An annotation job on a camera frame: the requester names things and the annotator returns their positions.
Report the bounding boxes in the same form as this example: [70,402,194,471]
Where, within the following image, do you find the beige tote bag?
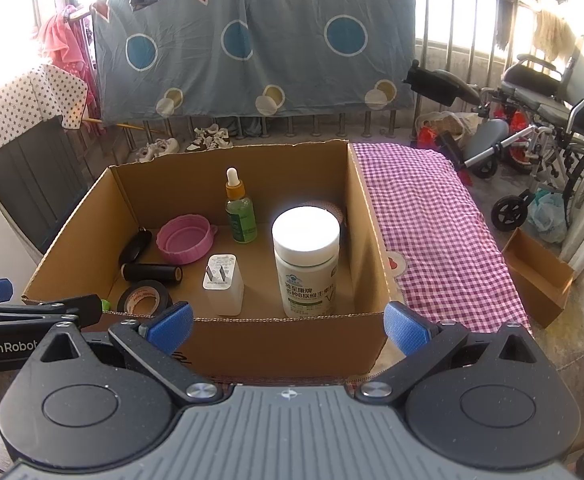
[417,110,480,143]

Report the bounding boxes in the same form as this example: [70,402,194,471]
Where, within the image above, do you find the beige fringed cloth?
[534,10,577,63]

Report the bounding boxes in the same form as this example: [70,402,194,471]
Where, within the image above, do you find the white pill bottle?
[272,206,341,319]

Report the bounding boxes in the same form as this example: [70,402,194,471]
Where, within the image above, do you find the red checkered tablecloth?
[347,142,530,387]

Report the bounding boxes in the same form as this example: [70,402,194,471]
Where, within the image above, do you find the black key fob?
[119,228,153,266]

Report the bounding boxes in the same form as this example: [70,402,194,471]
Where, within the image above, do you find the small cardboard box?
[501,227,576,329]

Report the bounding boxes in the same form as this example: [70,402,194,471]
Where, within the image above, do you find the wheelchair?
[492,12,584,233]

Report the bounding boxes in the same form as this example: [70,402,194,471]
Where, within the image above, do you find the blue printed blanket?
[92,0,417,126]

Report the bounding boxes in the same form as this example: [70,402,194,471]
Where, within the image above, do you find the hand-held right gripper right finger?
[354,301,558,403]

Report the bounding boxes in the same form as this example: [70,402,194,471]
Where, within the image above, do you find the black cylinder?
[122,262,183,286]

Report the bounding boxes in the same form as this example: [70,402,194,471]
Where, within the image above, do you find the child tricycle grey seat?
[434,105,558,181]

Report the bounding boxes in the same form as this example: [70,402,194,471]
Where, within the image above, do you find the grey hanging cloth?
[494,0,514,52]

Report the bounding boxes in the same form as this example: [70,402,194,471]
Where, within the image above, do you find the metal balcony railing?
[414,0,548,136]

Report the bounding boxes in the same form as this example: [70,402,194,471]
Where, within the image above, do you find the green dropper bottle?
[224,167,259,245]

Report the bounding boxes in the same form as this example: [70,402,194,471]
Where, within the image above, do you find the pink round lid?
[156,215,219,265]

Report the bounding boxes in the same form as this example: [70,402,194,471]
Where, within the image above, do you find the pink clothes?
[36,4,103,136]

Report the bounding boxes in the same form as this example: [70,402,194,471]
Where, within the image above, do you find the pale green plastic bag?
[527,192,569,244]

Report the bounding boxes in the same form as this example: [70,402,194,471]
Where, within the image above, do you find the white star print cloth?
[0,64,88,163]

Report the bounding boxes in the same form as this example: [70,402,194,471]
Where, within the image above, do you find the black padded rest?
[403,60,480,107]

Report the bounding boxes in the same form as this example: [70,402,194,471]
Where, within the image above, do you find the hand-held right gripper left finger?
[24,301,225,403]

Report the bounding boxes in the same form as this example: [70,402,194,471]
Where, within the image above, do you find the black tape roll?
[116,280,173,316]

